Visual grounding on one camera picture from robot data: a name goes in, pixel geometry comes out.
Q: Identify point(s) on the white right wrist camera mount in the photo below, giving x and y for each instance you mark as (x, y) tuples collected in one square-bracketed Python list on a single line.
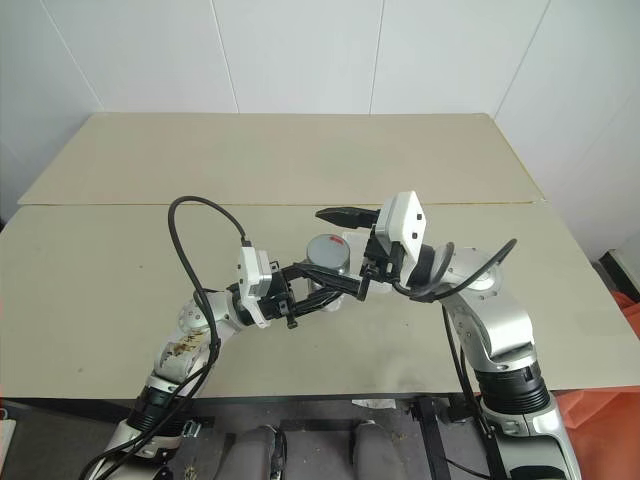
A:
[(406, 220)]

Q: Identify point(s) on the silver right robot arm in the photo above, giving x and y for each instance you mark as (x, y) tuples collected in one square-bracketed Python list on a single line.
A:
[(505, 325)]

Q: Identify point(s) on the grey round tin can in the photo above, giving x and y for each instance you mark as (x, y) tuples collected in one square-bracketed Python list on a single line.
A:
[(327, 250)]

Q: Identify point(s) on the white object beside table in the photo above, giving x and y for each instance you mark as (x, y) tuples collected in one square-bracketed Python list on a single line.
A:
[(6, 422)]

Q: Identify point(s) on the black metal table frame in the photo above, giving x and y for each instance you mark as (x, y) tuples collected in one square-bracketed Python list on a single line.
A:
[(432, 440)]

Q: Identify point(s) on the black object beside table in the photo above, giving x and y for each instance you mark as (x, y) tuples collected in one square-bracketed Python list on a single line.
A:
[(620, 272)]

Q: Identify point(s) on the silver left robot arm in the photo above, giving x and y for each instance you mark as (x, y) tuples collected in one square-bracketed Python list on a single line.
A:
[(182, 345)]

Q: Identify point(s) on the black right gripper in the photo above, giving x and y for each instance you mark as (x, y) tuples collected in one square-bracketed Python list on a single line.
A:
[(382, 262)]

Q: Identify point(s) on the grey rounded shape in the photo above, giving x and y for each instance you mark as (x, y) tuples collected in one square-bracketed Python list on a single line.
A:
[(375, 452)]

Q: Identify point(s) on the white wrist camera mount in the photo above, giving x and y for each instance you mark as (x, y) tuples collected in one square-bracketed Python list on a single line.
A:
[(251, 280), (406, 220)]

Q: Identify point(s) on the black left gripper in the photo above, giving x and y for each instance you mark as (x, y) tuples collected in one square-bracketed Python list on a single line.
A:
[(280, 300)]

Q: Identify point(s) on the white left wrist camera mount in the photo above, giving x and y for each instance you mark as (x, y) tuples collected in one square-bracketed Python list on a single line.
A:
[(251, 280)]

